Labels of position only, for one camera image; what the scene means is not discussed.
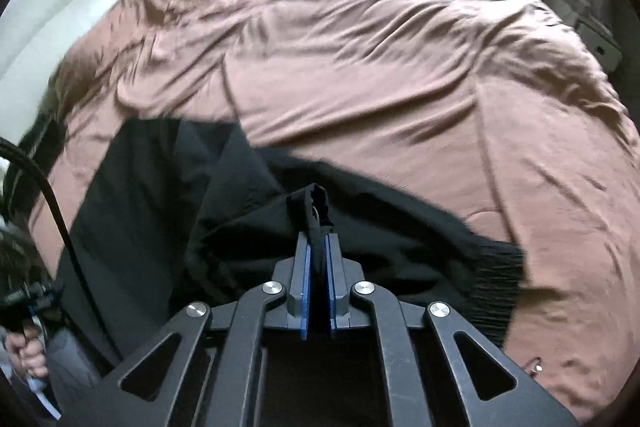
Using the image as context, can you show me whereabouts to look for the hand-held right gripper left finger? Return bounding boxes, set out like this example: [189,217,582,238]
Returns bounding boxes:
[55,231,313,427]

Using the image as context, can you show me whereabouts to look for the thick black cable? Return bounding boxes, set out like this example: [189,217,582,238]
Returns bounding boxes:
[0,137,126,365]

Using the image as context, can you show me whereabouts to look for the white nightstand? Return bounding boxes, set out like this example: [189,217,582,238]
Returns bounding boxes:
[560,0,626,68]

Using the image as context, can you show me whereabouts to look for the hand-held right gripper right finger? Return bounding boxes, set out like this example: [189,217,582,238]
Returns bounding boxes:
[325,231,581,427]

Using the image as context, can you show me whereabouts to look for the person's left hand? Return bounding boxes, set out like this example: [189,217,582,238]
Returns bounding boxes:
[2,327,51,380]

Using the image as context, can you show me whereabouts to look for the white padded headboard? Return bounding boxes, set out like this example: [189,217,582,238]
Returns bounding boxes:
[0,0,206,138]

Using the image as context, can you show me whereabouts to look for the black pants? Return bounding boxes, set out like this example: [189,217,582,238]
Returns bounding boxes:
[55,117,526,388]

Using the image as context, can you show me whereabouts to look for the brown blanket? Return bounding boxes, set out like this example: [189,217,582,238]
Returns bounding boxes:
[27,0,640,423]

